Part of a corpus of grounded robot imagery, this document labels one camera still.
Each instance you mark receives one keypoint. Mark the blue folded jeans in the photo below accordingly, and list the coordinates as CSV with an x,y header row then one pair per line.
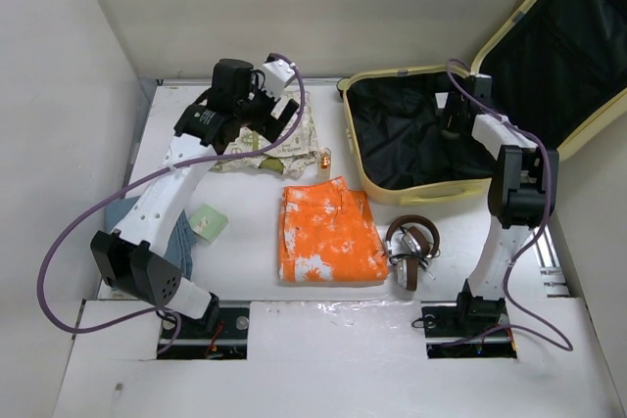
x,y
181,240

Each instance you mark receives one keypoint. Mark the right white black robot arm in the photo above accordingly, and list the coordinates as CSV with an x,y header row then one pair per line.
x,y
521,197

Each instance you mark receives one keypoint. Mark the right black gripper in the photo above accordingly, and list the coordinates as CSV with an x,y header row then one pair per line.
x,y
454,103

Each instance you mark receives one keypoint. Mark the cream green printed jacket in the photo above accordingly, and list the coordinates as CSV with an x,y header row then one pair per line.
x,y
289,159

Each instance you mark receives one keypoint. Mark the yellow open suitcase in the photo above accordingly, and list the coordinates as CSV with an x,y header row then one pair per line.
x,y
556,68

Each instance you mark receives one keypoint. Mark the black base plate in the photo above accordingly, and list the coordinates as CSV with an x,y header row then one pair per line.
x,y
228,341
448,337

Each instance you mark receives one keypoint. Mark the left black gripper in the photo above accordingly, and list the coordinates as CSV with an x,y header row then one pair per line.
x,y
268,125

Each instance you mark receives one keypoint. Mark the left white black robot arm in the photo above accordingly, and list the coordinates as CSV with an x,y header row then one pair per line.
x,y
132,256

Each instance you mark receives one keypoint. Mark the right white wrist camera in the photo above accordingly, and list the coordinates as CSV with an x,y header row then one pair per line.
x,y
480,85

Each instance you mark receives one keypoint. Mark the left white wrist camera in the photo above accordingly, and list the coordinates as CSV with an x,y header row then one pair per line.
x,y
277,75

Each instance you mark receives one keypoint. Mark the aluminium rail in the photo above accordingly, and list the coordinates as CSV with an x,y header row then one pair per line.
x,y
550,268

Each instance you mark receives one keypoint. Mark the green small box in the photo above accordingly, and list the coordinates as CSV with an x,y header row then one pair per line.
x,y
207,223

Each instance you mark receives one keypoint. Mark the orange white shorts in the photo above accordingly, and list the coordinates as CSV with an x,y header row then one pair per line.
x,y
326,234

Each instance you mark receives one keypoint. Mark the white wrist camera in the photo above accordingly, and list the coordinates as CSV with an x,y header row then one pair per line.
x,y
480,85
277,75

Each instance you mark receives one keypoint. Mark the brown silver headphones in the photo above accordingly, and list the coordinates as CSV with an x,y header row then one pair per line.
x,y
420,240

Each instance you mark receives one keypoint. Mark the small clear perfume bottle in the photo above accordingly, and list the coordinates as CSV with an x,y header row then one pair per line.
x,y
323,164

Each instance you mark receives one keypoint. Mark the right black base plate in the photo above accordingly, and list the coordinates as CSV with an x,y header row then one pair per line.
x,y
448,337

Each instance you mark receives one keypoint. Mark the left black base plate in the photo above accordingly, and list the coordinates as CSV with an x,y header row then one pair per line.
x,y
228,341

